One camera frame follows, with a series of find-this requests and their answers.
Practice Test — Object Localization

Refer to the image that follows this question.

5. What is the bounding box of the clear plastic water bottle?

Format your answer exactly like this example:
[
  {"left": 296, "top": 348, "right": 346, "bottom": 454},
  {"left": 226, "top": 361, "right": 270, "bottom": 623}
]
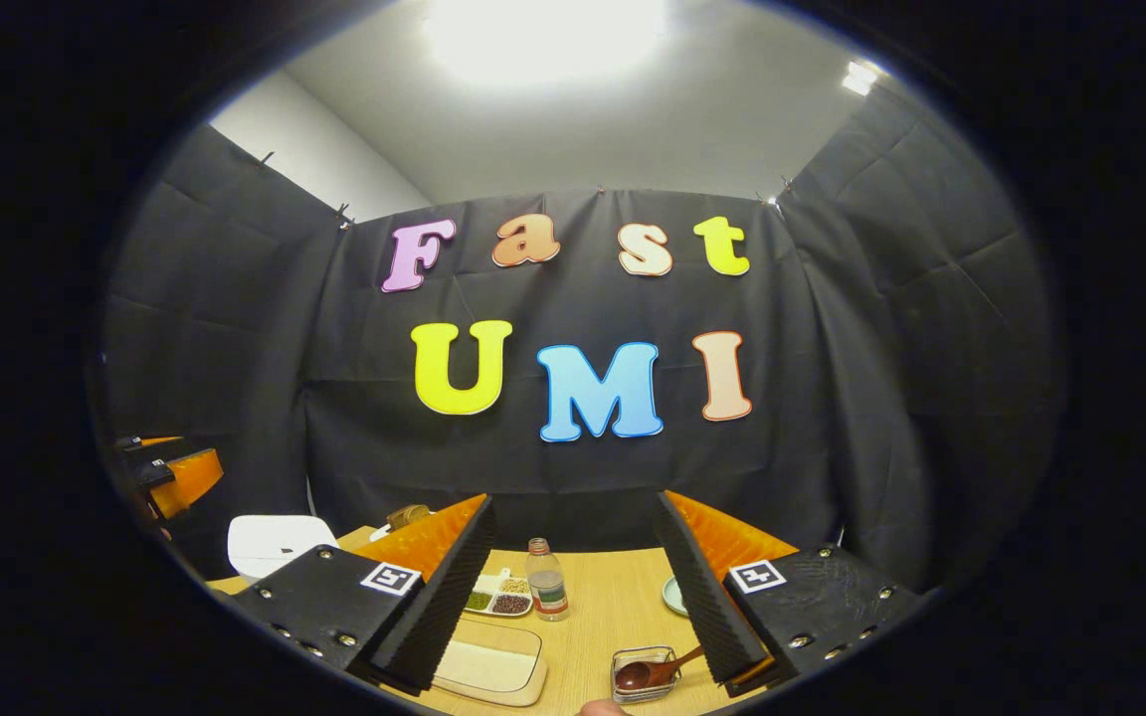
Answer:
[{"left": 525, "top": 538, "right": 570, "bottom": 623}]

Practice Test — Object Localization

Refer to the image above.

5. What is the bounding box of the metal wire chopstick holder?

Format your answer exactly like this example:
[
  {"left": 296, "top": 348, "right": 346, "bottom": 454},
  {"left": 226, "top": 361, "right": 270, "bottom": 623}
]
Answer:
[{"left": 611, "top": 645, "right": 681, "bottom": 705}]

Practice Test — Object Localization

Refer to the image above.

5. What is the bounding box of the white divided grain dish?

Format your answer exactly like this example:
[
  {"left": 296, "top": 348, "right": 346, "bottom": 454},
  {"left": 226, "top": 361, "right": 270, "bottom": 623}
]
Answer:
[{"left": 464, "top": 568, "right": 534, "bottom": 619}]

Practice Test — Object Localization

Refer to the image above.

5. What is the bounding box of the brown wooden spoon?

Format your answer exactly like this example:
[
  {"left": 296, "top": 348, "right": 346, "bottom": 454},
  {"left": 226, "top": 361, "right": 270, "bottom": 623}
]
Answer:
[{"left": 615, "top": 644, "right": 706, "bottom": 693}]

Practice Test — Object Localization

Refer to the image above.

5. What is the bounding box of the white rice cooker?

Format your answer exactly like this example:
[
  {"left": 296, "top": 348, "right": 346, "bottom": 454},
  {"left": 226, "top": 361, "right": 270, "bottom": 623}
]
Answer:
[{"left": 227, "top": 514, "right": 340, "bottom": 583}]

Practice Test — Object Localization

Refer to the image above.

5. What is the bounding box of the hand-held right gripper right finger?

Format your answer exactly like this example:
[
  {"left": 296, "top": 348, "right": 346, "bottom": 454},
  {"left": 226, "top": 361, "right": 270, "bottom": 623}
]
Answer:
[{"left": 653, "top": 489, "right": 917, "bottom": 697}]

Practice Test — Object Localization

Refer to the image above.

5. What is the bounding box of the black backdrop cloth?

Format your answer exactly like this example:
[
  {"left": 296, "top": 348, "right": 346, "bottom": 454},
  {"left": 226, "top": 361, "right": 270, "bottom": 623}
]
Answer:
[{"left": 86, "top": 80, "right": 1066, "bottom": 598}]

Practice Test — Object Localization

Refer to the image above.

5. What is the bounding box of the large ceiling light panel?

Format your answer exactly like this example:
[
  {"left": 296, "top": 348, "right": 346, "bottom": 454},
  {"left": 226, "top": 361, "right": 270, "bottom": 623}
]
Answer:
[{"left": 424, "top": 0, "right": 669, "bottom": 86}]

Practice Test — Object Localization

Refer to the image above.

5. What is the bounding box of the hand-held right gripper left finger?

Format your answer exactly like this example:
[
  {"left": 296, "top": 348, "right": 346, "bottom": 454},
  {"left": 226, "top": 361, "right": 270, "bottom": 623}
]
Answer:
[{"left": 233, "top": 494, "right": 496, "bottom": 697}]

